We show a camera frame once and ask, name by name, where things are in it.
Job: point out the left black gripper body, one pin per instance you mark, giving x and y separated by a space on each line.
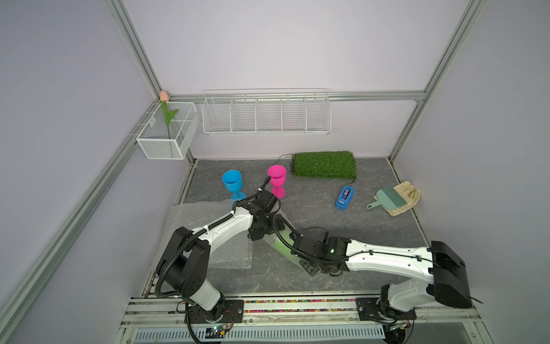
269 225

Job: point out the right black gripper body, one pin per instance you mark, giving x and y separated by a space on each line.
309 269

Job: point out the green plastic wine glass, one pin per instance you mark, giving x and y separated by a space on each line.
280 247

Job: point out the blue tape dispenser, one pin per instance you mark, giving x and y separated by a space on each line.
345 197

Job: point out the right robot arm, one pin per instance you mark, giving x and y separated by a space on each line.
433 274

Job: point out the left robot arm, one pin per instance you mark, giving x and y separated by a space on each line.
183 265

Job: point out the pink plastic wine glass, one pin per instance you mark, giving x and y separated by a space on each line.
277 173

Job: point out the blue plastic wine glass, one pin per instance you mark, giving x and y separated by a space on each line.
232 180

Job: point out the green dustpan brush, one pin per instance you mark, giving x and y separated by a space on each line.
388 198

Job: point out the artificial grass mat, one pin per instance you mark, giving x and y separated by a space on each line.
324 165

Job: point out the artificial tulip flower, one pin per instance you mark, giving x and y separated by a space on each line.
168 114

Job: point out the white wire wall rack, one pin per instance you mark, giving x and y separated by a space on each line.
269 111

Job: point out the white mesh wall basket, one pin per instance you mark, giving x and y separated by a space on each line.
153 138

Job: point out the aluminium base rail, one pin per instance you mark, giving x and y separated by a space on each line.
316 317

